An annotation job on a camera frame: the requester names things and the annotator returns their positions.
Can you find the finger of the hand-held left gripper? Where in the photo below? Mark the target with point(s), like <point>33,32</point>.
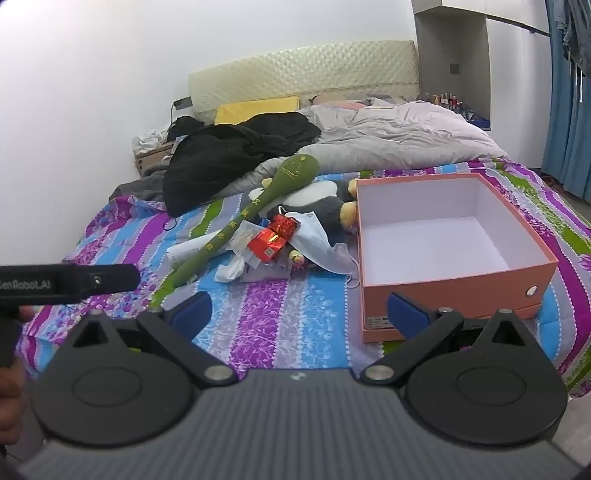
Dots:
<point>113,278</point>

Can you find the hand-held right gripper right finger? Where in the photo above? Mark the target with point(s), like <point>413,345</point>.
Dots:
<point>406,318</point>

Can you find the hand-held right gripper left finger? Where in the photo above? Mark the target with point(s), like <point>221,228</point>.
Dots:
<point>195,310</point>

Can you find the pink cardboard box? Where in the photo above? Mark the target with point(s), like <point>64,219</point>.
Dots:
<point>438,295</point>

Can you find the red foil packet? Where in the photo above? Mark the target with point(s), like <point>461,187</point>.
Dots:
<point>265,247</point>

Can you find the green plush stick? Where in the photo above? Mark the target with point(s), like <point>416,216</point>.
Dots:
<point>295,168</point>

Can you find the person's left hand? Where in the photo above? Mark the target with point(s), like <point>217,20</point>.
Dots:
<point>11,397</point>

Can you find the white crumpled tissue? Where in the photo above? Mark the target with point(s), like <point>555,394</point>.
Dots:
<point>231,270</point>

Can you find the white tube bottle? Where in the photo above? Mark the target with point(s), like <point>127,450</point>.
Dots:
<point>184,251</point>

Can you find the striped floral bedsheet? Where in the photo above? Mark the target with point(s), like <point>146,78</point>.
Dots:
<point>277,318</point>

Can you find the clear plastic packet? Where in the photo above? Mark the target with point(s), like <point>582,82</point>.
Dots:
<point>242,235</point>

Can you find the grey clothing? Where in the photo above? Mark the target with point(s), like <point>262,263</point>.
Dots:
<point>138,189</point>

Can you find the brown cardboard box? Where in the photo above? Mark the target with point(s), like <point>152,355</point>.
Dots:
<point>150,162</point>

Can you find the crinkled red wrapper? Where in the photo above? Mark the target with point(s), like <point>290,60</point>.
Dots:
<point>282,226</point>

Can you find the grey white penguin plush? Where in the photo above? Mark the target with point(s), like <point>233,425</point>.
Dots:
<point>323,207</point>

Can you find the white crumpled cloth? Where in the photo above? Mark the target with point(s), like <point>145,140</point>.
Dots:
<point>150,138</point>

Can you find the black clothing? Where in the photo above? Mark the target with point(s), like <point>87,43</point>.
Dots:
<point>207,161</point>

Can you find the grey duvet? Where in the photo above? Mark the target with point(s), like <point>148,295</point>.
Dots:
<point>392,134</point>

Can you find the red slippers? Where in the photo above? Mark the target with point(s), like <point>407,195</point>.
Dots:
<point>551,180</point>

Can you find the yellow pillow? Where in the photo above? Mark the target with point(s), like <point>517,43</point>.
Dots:
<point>249,110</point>

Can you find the blue storage tray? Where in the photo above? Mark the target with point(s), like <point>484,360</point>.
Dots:
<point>483,122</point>

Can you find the pink pillow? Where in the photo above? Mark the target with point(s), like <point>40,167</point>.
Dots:
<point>351,105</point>

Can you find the row of cosmetic bottles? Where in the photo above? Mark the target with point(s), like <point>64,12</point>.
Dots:
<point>445,100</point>

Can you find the blue curtain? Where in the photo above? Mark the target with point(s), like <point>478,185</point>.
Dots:
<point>563,138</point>

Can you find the cream quilted headboard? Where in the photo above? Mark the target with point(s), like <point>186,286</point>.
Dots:
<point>300,69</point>

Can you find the hanging denim garment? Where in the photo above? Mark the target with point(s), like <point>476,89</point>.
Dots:
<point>577,32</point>

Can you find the grey wall switch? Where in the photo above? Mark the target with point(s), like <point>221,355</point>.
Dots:
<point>455,69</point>

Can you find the dark curtain rail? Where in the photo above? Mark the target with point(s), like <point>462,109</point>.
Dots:
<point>517,23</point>

